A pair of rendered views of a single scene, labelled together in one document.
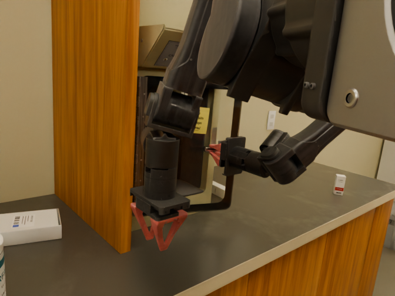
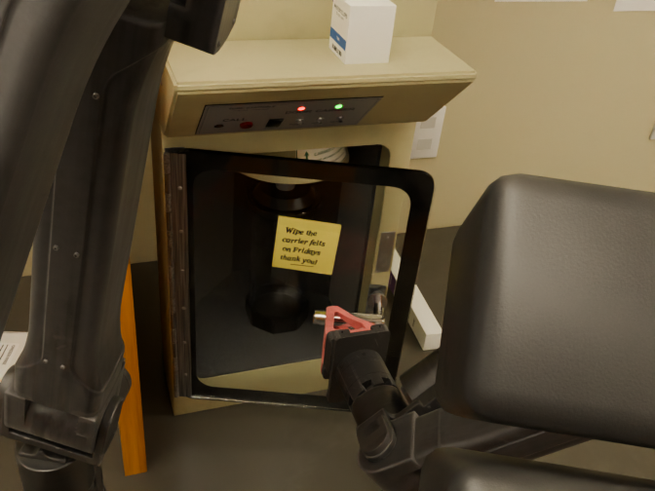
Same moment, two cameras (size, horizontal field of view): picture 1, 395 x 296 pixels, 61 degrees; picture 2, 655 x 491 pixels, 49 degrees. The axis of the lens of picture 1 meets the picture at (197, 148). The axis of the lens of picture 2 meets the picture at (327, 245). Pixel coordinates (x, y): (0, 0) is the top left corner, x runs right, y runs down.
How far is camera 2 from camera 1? 0.52 m
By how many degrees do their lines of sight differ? 28
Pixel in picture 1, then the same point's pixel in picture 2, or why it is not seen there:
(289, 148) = (408, 453)
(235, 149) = (350, 361)
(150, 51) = (171, 120)
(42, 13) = not seen: outside the picture
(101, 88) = not seen: hidden behind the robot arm
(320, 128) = (496, 431)
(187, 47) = (32, 339)
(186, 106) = (65, 423)
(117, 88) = not seen: hidden behind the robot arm
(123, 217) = (123, 425)
